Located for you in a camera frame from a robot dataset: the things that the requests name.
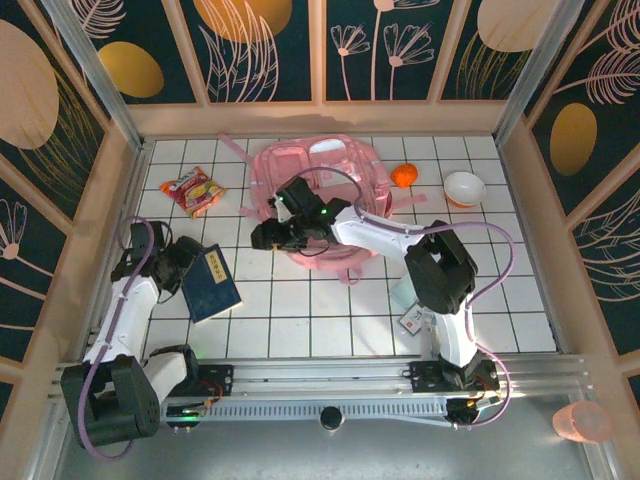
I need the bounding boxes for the translucent pink cup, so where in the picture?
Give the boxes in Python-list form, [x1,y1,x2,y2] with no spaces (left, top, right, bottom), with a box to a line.
[552,399,614,444]

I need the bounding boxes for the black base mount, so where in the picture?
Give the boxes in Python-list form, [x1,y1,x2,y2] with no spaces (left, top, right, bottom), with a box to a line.
[408,358,501,396]
[164,363,236,399]

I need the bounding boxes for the white orange bowl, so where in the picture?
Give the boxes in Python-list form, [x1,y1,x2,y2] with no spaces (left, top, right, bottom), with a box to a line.
[443,170,487,210]

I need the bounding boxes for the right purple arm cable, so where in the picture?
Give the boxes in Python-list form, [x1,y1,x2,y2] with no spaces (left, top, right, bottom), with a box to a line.
[299,167,516,432]

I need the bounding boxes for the orange snack packet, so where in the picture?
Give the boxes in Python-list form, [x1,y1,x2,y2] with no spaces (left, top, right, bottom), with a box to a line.
[158,166,229,220]

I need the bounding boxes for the orange fruit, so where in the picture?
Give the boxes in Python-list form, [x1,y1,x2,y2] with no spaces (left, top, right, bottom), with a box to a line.
[390,162,420,189]

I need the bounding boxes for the clear toothbrush pack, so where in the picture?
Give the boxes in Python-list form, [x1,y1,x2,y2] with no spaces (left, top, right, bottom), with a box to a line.
[422,314,444,359]

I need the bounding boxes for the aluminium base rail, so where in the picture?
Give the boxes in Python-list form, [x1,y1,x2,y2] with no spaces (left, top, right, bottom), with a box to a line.
[49,352,599,401]

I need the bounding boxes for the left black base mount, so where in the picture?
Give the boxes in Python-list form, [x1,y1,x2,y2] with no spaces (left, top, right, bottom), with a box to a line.
[164,363,236,399]

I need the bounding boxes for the dark blue book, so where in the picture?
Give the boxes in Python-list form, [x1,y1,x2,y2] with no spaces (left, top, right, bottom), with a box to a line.
[180,243,244,325]

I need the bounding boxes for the white red card pack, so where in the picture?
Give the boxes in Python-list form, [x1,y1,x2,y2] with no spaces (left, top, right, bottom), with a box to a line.
[398,304,426,336]

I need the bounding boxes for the grey metal tray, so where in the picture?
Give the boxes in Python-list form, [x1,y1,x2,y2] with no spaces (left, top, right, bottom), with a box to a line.
[29,394,616,480]

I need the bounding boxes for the slotted metal cable duct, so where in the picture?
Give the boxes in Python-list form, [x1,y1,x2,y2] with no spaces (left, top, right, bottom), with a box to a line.
[159,403,451,429]

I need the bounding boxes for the right control board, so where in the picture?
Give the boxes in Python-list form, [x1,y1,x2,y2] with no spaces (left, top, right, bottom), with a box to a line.
[446,392,504,429]

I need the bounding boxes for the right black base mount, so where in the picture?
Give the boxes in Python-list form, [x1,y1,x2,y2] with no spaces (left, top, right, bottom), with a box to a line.
[408,358,501,396]

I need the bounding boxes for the aluminium corner post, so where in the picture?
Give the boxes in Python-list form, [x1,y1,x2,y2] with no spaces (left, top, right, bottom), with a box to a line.
[39,0,147,151]
[492,0,584,146]

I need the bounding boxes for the control board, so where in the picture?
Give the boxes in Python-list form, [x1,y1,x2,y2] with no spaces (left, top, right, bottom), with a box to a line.
[166,398,215,431]
[446,392,504,429]

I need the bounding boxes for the black round knob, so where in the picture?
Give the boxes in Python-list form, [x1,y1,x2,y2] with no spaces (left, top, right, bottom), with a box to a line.
[319,405,346,431]

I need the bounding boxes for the pink student backpack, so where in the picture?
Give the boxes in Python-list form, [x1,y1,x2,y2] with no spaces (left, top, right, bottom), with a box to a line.
[217,132,429,286]

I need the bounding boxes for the left control board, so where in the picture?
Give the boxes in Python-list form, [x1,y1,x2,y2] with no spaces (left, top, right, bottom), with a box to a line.
[166,398,215,431]

